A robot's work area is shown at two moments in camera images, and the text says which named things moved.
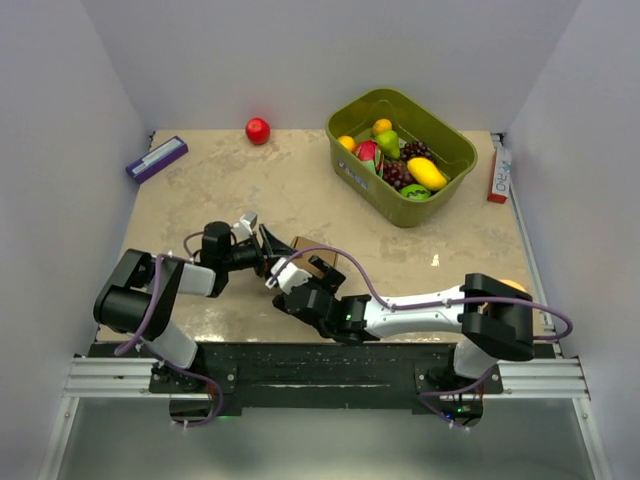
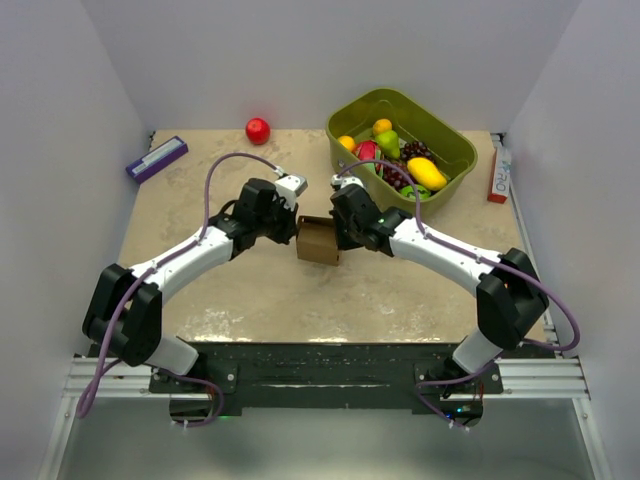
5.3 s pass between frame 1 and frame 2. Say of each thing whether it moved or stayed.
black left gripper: moved
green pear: stayed
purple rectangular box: stayed
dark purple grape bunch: stayed
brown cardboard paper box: moved
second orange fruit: stayed
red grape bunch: stayed
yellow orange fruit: stayed
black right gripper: moved
